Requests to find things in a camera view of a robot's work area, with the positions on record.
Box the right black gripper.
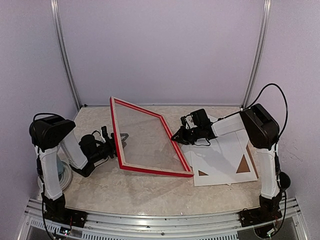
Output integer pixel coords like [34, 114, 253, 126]
[171, 125, 202, 145]

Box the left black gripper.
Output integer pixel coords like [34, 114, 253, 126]
[89, 133, 129, 163]

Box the clear acrylic sheet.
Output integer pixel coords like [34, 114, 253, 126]
[113, 101, 188, 173]

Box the wooden red photo frame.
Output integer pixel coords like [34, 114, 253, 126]
[109, 96, 195, 178]

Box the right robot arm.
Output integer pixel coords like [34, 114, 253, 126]
[171, 103, 284, 223]

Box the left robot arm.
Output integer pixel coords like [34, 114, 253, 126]
[29, 112, 118, 224]

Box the white photo paper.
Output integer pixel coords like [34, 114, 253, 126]
[181, 129, 257, 187]

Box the white mat board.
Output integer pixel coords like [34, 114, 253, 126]
[186, 145, 248, 187]

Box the light blue cup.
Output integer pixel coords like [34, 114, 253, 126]
[56, 155, 64, 176]

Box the brown backing board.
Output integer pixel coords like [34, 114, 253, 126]
[194, 145, 259, 183]

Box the white round plate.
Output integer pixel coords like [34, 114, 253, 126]
[51, 161, 73, 192]

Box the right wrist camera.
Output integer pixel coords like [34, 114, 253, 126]
[180, 114, 195, 129]

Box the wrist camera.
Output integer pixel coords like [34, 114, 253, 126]
[100, 126, 108, 143]
[180, 114, 195, 129]

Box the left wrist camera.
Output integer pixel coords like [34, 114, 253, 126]
[100, 126, 108, 143]

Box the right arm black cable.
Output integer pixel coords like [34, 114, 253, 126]
[239, 83, 289, 141]

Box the aluminium front rail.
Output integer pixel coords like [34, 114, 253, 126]
[16, 198, 310, 240]

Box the left aluminium post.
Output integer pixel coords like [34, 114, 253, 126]
[50, 0, 82, 111]

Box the aluminium post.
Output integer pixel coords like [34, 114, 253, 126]
[241, 0, 272, 108]
[50, 0, 82, 111]

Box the right aluminium post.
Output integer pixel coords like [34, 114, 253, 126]
[241, 0, 272, 108]

